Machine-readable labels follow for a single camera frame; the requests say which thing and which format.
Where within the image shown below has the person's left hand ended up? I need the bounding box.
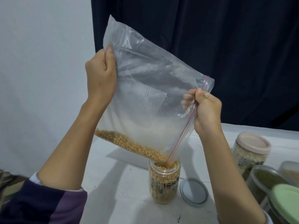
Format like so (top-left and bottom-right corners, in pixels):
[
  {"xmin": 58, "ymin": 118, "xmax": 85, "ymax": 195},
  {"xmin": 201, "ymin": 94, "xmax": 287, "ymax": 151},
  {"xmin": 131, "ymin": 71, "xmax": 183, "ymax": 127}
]
[{"xmin": 85, "ymin": 45, "xmax": 118, "ymax": 110}]

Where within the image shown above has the person's right hand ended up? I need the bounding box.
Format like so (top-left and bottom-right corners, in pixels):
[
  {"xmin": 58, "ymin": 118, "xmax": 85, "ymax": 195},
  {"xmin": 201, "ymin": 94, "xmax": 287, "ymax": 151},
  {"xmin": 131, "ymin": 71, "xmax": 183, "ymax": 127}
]
[{"xmin": 181, "ymin": 88, "xmax": 223, "ymax": 140}]

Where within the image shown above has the zip bag of corn kernels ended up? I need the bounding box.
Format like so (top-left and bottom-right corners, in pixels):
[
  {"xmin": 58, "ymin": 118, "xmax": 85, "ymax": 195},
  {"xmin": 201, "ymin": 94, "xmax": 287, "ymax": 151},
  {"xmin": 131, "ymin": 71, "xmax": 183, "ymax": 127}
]
[{"xmin": 95, "ymin": 15, "xmax": 216, "ymax": 165}]

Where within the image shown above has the pink round lid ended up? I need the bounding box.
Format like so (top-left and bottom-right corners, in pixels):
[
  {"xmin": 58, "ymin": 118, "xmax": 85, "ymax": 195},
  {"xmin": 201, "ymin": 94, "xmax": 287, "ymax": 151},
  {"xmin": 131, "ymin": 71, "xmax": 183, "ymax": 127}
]
[{"xmin": 236, "ymin": 132, "xmax": 272, "ymax": 155}]

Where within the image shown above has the transparent jar pink lid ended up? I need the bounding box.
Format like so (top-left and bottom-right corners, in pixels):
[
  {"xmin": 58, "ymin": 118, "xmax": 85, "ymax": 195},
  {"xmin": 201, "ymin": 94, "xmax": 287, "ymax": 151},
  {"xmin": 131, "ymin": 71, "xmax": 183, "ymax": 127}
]
[{"xmin": 232, "ymin": 132, "xmax": 272, "ymax": 180}]

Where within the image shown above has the blue round lid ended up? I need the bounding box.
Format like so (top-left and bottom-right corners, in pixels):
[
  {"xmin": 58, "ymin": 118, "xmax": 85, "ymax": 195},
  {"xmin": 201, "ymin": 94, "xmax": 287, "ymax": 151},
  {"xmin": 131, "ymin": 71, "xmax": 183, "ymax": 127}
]
[{"xmin": 179, "ymin": 178, "xmax": 209, "ymax": 207}]

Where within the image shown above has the transparent jar blue lid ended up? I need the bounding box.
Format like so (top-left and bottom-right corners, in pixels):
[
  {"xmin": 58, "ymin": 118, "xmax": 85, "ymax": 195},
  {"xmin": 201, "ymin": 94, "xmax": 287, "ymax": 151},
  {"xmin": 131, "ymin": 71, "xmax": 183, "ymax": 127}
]
[{"xmin": 149, "ymin": 156, "xmax": 181, "ymax": 205}]

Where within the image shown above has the pile of green beans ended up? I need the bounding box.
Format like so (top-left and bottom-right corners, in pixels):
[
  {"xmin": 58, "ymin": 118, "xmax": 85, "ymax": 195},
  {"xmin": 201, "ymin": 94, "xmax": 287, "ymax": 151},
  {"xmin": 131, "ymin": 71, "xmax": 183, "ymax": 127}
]
[{"xmin": 254, "ymin": 170, "xmax": 290, "ymax": 189}]

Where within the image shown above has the transparent jar green lid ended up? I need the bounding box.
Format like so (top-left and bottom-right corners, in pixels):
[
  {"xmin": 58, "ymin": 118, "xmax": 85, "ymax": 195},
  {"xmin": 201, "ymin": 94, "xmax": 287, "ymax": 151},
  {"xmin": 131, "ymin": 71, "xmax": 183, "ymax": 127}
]
[{"xmin": 260, "ymin": 183, "xmax": 299, "ymax": 224}]

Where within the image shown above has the green round lid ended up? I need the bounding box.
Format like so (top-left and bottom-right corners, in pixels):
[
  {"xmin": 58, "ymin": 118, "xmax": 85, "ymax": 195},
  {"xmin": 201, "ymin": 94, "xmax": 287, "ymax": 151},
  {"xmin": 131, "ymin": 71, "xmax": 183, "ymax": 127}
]
[{"xmin": 270, "ymin": 183, "xmax": 299, "ymax": 224}]

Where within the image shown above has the person's right forearm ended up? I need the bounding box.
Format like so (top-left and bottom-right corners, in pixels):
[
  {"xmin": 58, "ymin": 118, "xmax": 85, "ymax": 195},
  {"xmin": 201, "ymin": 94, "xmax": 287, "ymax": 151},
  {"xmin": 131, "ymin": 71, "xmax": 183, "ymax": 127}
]
[{"xmin": 198, "ymin": 133, "xmax": 274, "ymax": 224}]

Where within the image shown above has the person's left forearm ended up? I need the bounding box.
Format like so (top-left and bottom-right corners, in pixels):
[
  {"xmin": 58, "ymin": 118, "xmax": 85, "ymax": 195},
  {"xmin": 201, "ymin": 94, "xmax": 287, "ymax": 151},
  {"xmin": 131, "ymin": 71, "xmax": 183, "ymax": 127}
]
[{"xmin": 0, "ymin": 101, "xmax": 109, "ymax": 224}]

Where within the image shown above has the dark navy curtain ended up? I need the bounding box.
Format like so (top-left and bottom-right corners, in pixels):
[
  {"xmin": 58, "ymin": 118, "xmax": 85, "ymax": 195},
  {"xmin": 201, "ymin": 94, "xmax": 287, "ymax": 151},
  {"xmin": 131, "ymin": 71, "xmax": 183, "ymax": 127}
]
[{"xmin": 91, "ymin": 0, "xmax": 299, "ymax": 132}]

